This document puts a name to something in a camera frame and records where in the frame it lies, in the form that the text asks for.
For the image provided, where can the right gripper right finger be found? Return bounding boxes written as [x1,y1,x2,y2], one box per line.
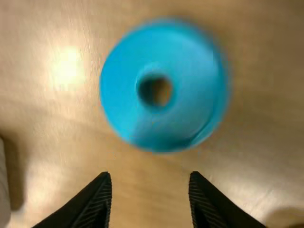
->
[189,171,267,228]

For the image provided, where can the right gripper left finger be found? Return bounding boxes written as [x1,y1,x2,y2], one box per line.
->
[32,171,113,228]

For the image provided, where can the light blue ring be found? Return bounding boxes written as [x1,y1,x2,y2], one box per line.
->
[99,18,230,154]

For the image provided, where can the wooden peg base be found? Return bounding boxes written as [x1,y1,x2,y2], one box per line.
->
[0,137,12,224]

